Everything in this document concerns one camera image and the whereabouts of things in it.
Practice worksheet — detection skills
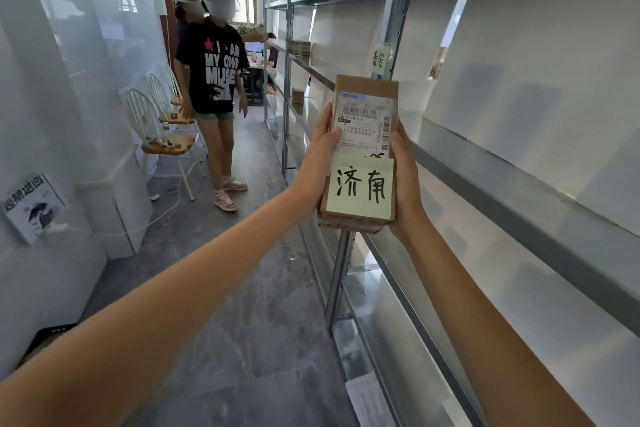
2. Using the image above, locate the black and white wall poster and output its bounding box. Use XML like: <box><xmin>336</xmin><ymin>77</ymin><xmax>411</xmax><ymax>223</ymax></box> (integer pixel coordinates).
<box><xmin>2</xmin><ymin>172</ymin><xmax>69</xmax><ymax>245</ymax></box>

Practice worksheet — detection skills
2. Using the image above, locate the thin white cable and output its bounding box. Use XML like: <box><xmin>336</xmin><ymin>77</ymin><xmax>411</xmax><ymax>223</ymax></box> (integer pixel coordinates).
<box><xmin>64</xmin><ymin>197</ymin><xmax>182</xmax><ymax>238</ymax></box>

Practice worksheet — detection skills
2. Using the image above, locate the white printed paper sheet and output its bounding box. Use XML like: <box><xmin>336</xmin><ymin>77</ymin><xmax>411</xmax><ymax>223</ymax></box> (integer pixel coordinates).
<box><xmin>344</xmin><ymin>372</ymin><xmax>397</xmax><ymax>427</ymax></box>

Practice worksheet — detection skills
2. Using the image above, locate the grey metal shelving unit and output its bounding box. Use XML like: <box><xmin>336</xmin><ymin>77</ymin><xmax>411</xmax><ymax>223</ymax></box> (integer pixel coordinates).
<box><xmin>262</xmin><ymin>0</ymin><xmax>398</xmax><ymax>183</ymax></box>
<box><xmin>324</xmin><ymin>0</ymin><xmax>640</xmax><ymax>427</ymax></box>

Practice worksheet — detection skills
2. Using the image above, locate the green handwritten sticky note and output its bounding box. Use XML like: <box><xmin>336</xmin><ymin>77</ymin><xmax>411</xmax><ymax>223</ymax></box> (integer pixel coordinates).
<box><xmin>327</xmin><ymin>152</ymin><xmax>395</xmax><ymax>221</ymax></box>

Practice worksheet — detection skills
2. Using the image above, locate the white shipping label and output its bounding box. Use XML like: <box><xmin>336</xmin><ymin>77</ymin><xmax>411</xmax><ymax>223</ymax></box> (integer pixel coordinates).
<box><xmin>333</xmin><ymin>91</ymin><xmax>396</xmax><ymax>158</ymax></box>

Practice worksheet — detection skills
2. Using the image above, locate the small green note on post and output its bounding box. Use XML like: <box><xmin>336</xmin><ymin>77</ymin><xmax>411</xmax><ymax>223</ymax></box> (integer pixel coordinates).
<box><xmin>370</xmin><ymin>44</ymin><xmax>394</xmax><ymax>77</ymax></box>

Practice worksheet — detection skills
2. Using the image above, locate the person's left hand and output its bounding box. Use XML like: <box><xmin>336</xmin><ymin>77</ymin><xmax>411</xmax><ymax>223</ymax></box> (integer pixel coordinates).
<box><xmin>289</xmin><ymin>102</ymin><xmax>344</xmax><ymax>212</ymax></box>

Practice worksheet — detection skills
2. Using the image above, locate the brown cardboard parcel box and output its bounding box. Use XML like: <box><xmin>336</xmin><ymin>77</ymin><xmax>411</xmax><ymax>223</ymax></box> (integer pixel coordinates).
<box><xmin>318</xmin><ymin>74</ymin><xmax>400</xmax><ymax>234</ymax></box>

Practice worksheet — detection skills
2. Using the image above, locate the person's right hand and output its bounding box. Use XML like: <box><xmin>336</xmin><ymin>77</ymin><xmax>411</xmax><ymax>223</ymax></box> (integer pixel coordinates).
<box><xmin>388</xmin><ymin>119</ymin><xmax>426</xmax><ymax>243</ymax></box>

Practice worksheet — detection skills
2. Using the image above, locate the white chair with wooden seat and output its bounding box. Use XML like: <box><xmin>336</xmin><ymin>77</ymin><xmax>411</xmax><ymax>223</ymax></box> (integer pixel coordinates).
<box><xmin>163</xmin><ymin>63</ymin><xmax>185</xmax><ymax>107</ymax></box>
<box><xmin>124</xmin><ymin>87</ymin><xmax>207</xmax><ymax>201</ymax></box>
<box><xmin>147</xmin><ymin>72</ymin><xmax>199</xmax><ymax>128</ymax></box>

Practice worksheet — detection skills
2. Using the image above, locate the person's left forearm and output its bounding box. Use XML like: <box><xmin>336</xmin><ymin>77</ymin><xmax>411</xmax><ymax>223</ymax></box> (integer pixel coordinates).
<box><xmin>0</xmin><ymin>186</ymin><xmax>321</xmax><ymax>427</ymax></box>

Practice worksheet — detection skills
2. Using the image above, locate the person's right forearm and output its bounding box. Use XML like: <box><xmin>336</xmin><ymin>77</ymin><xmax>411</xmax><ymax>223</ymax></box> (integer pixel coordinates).
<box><xmin>397</xmin><ymin>219</ymin><xmax>596</xmax><ymax>427</ymax></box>

